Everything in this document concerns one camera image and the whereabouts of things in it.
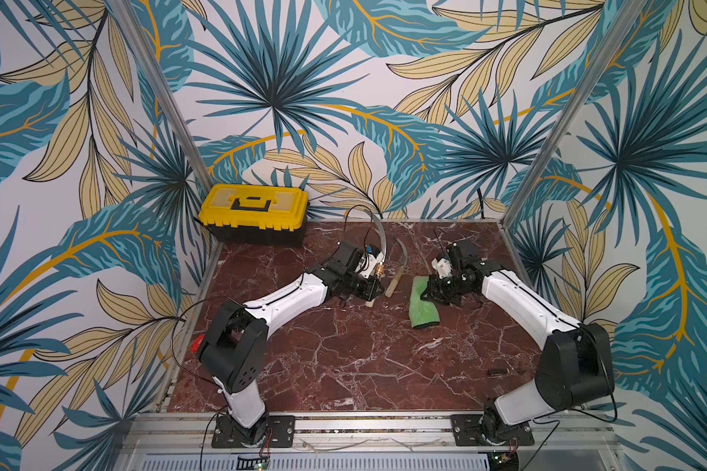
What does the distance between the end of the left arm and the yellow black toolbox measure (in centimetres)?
35

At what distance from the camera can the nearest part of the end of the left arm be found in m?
0.65

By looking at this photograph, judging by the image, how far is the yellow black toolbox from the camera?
39.5 inches
